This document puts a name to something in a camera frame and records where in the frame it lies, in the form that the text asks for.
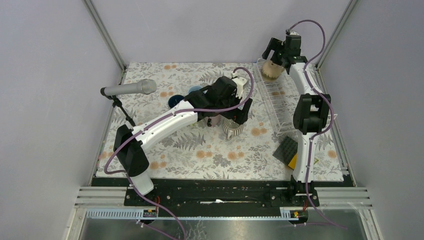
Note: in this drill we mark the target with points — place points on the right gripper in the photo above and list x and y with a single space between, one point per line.
275 45

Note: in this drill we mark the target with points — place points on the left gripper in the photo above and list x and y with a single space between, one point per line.
238 115

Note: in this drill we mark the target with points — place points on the striped grey cup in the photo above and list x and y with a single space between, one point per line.
231 128

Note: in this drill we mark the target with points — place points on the beige ribbed cup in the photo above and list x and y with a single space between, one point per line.
270 71

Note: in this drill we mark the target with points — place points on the light blue cup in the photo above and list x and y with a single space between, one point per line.
195 89

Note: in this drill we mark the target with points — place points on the dark blue cup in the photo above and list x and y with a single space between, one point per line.
174 100

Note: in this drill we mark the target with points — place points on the silver microphone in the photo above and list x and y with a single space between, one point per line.
144 86

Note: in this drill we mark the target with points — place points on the mauve cup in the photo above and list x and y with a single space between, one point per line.
213 120

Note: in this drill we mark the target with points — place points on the light green cup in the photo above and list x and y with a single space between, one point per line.
197 123

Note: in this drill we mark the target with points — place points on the black tripod mic stand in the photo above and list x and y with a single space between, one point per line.
118 104

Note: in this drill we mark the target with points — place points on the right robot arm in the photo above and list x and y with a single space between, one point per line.
313 114

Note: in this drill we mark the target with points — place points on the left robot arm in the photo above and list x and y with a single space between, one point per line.
131 144

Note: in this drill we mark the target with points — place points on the floral table mat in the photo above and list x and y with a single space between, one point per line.
199 151

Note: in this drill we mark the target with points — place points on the dark grey building plate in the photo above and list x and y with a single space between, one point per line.
285 151

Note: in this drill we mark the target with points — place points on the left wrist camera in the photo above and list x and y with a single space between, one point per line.
240 83

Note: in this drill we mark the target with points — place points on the white wire dish rack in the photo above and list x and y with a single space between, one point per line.
281 97

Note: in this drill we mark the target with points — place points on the right aluminium frame post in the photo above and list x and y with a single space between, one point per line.
338 29

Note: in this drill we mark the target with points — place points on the aluminium frame post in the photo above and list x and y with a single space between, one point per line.
102 29
338 29

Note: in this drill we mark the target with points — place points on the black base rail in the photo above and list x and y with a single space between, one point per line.
182 195

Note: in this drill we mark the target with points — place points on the left aluminium frame post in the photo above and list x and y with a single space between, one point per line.
102 29

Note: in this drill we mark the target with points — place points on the white cable duct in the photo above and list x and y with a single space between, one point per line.
278 213

